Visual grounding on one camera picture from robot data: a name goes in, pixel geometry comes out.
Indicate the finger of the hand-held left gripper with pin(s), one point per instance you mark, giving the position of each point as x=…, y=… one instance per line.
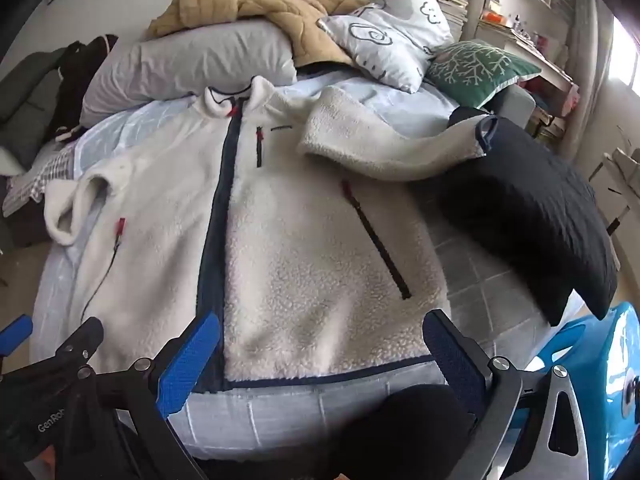
x=15, y=335
x=82, y=337

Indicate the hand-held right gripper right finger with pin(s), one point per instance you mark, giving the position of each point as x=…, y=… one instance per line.
x=452, y=360

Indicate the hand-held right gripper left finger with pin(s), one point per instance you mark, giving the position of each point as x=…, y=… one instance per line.
x=190, y=360

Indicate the white fleece jacket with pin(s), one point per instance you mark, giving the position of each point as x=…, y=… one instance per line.
x=300, y=260

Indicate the bed with light blue sheet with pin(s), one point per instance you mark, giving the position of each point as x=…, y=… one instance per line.
x=475, y=280

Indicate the blue plastic stool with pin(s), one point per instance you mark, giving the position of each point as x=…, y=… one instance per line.
x=600, y=360

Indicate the checked cloth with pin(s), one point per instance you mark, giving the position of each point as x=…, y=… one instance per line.
x=45, y=175

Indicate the black quilted cushion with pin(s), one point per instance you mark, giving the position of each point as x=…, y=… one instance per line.
x=530, y=200

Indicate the dark grey jacket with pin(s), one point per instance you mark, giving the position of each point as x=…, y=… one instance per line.
x=25, y=90

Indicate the black garment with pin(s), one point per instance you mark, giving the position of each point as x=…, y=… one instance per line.
x=75, y=80

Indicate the white wooden furniture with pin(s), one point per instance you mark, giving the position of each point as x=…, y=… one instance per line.
x=620, y=160

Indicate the green patterned cushion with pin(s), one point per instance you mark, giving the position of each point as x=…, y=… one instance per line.
x=475, y=67

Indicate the grey pillow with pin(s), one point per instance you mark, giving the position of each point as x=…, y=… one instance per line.
x=190, y=60

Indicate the cluttered desk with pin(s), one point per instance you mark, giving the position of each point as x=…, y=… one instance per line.
x=545, y=65

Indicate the white printed pillow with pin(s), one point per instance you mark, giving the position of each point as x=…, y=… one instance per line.
x=395, y=35

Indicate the window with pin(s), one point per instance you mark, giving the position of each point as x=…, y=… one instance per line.
x=625, y=50

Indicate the stack of books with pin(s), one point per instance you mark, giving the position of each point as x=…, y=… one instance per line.
x=452, y=2

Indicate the tan quilted blanket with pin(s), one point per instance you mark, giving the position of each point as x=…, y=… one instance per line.
x=280, y=5

